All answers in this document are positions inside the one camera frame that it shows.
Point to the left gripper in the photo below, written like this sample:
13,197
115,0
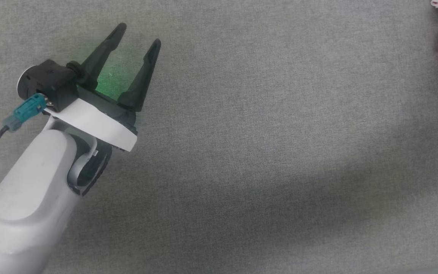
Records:
93,121

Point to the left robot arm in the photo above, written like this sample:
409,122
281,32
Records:
32,182

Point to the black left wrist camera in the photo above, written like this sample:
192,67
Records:
51,82

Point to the grey fabric sofa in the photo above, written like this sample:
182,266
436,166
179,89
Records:
242,152

